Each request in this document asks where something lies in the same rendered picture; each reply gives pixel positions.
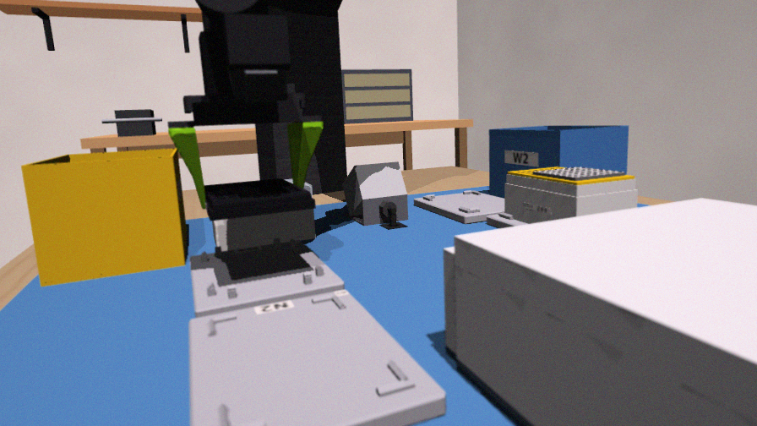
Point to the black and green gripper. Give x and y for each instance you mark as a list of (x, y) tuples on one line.
[(303, 134)]

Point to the blue bench mat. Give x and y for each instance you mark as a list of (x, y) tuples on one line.
[(114, 351)]

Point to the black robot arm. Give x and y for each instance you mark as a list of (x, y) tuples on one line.
[(249, 53)]

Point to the blue bin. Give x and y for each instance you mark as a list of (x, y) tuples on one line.
[(526, 148)]

